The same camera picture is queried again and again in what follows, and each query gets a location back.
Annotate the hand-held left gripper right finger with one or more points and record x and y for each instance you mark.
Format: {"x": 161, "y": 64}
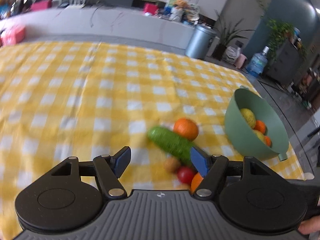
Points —
{"x": 200, "y": 161}

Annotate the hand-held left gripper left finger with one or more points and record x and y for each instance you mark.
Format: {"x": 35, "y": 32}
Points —
{"x": 121, "y": 161}

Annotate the orange mandarin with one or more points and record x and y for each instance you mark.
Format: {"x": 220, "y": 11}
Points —
{"x": 196, "y": 182}
{"x": 186, "y": 129}
{"x": 260, "y": 126}
{"x": 268, "y": 141}

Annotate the green colander bowl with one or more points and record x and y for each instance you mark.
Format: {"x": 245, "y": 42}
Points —
{"x": 237, "y": 135}

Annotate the yellow-green pear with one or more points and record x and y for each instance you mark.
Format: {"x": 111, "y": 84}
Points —
{"x": 258, "y": 136}
{"x": 247, "y": 117}

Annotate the person's right hand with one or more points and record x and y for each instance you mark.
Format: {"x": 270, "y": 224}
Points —
{"x": 310, "y": 227}

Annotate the red cherry tomato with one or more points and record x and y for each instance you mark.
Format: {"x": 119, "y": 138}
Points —
{"x": 185, "y": 175}

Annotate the green cucumber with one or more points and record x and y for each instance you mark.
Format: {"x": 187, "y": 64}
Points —
{"x": 170, "y": 142}

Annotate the yellow checkered tablecloth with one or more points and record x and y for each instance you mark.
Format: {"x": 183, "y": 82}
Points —
{"x": 75, "y": 92}

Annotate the white plastic bag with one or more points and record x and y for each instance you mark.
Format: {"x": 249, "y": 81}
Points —
{"x": 231, "y": 55}

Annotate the long-leaf plant in black pot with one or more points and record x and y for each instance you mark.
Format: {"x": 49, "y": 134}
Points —
{"x": 220, "y": 51}

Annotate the blue water jug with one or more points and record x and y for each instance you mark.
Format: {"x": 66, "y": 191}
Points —
{"x": 257, "y": 63}

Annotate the grey round trash can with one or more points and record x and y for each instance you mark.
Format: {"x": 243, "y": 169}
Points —
{"x": 200, "y": 43}

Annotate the dark grey cabinet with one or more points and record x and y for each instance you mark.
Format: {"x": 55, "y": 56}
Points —
{"x": 283, "y": 62}

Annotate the white marble TV console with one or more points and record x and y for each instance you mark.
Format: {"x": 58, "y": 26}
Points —
{"x": 125, "y": 27}

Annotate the trailing green plant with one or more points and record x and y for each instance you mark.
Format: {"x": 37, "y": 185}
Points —
{"x": 280, "y": 33}

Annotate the small red box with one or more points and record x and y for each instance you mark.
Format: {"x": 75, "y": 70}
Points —
{"x": 150, "y": 8}

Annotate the brown teddy bear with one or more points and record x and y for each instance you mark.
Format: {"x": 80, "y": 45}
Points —
{"x": 181, "y": 3}

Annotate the pink storage boxes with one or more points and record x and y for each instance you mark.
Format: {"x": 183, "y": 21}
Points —
{"x": 13, "y": 35}

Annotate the white router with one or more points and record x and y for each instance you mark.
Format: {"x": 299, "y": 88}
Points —
{"x": 77, "y": 1}

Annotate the flat pink box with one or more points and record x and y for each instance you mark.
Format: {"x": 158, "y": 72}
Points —
{"x": 41, "y": 5}

